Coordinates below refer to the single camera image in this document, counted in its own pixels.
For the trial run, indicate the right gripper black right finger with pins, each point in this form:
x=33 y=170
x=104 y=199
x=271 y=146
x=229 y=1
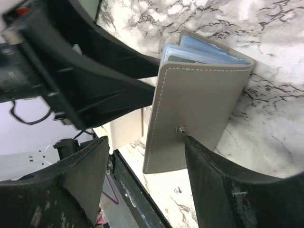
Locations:
x=227 y=195

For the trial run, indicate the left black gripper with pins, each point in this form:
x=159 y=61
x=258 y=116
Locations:
x=37 y=58

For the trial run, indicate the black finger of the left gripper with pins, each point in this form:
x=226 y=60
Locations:
x=106 y=94
x=107 y=45

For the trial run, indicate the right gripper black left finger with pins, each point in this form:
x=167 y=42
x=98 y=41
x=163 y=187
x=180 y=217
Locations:
x=63 y=195

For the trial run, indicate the grey card holder wallet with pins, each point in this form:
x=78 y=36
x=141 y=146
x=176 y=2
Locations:
x=191 y=99

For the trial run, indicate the black front mounting rail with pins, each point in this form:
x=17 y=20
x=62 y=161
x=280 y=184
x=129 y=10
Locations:
x=125 y=203

